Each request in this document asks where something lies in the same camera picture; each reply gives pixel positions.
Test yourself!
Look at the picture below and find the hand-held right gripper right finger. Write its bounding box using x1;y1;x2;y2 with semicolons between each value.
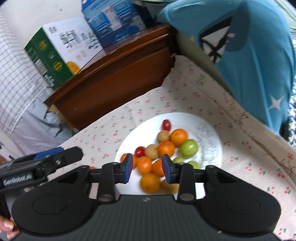
162;154;249;204

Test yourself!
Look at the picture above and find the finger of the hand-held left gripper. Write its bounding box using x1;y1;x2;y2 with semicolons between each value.
35;146;83;176
9;148;65;165

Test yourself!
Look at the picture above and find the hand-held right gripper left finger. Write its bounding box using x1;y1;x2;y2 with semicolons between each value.
50;153;133;204

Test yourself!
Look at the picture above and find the brown longan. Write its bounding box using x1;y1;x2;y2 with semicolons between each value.
158;130;171;142
161;178;178;194
144;144;159;159

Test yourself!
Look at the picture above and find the large green tomato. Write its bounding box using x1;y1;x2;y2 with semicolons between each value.
180;139;199;158

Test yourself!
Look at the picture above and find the white plate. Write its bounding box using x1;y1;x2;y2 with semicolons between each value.
115;113;223;196

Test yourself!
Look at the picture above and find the person's left hand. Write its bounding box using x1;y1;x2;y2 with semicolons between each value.
0;215;20;240

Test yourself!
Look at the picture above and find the light blue cloth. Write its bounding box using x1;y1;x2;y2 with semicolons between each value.
11;87;79;156

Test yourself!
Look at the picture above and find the white plaid cloth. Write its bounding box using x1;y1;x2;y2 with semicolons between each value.
0;9;50;135

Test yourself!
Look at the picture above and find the cherry print tablecloth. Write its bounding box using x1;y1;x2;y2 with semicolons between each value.
58;86;296;241

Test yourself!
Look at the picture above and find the wooden headboard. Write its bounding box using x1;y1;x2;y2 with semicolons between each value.
44;24;178;131

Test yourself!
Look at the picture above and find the beige floral bedsheet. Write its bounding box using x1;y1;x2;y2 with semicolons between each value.
163;56;296;183

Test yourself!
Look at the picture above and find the green cardboard box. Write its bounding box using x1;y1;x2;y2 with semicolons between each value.
24;17;104;90

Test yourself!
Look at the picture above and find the grey-green pillow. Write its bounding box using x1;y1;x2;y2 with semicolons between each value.
176;32;234;95

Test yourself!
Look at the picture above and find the blue cardboard box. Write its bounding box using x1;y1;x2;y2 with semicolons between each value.
82;0;147;49

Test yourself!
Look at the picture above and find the blue printed pillow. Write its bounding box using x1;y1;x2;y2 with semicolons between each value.
159;0;296;137

